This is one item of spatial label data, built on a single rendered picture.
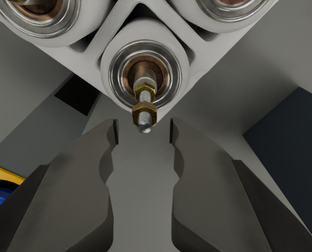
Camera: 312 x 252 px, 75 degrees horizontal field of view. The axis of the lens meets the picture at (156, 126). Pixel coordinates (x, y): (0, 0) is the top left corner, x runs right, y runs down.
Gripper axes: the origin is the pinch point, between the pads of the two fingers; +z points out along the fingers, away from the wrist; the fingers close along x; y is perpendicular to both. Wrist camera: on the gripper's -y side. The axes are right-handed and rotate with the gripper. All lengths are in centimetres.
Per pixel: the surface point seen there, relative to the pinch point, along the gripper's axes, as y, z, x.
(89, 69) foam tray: 1.9, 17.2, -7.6
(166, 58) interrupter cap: -1.3, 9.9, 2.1
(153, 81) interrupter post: 0.1, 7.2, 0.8
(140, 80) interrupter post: -0.1, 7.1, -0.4
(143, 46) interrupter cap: -2.4, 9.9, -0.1
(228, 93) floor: 13.5, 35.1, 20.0
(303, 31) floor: -0.5, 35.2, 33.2
